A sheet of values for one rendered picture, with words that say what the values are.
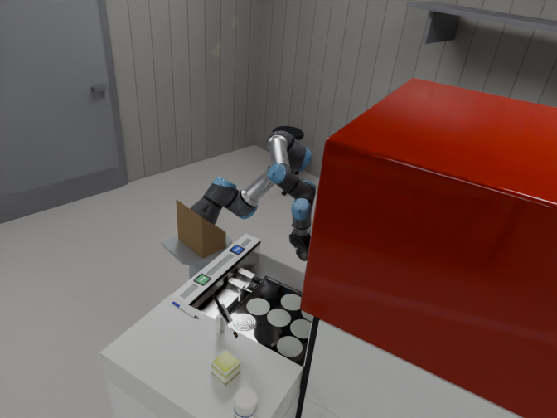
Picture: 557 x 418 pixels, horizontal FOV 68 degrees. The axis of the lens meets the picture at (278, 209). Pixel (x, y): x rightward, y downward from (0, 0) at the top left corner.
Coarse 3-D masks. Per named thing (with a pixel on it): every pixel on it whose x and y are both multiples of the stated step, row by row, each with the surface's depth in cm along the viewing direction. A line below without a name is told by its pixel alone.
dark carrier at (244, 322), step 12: (264, 288) 189; (276, 288) 189; (276, 300) 183; (240, 312) 175; (288, 312) 178; (300, 312) 178; (228, 324) 169; (240, 324) 170; (252, 324) 170; (264, 324) 171; (288, 324) 172; (252, 336) 165; (264, 336) 166; (276, 336) 166; (276, 348) 161
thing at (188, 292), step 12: (240, 240) 208; (252, 240) 209; (228, 252) 199; (216, 264) 191; (228, 264) 192; (216, 276) 184; (180, 288) 176; (192, 288) 177; (204, 288) 177; (192, 300) 171
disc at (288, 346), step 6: (288, 336) 166; (282, 342) 164; (288, 342) 164; (294, 342) 164; (300, 342) 164; (282, 348) 161; (288, 348) 161; (294, 348) 162; (300, 348) 162; (282, 354) 159; (288, 354) 159; (294, 354) 159
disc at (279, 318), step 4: (272, 312) 177; (276, 312) 177; (280, 312) 177; (284, 312) 177; (268, 316) 174; (272, 316) 175; (276, 316) 175; (280, 316) 175; (284, 316) 175; (288, 316) 175; (268, 320) 172; (272, 320) 173; (276, 320) 173; (280, 320) 173; (284, 320) 173; (288, 320) 173; (272, 324) 171; (276, 324) 171; (280, 324) 171; (284, 324) 171
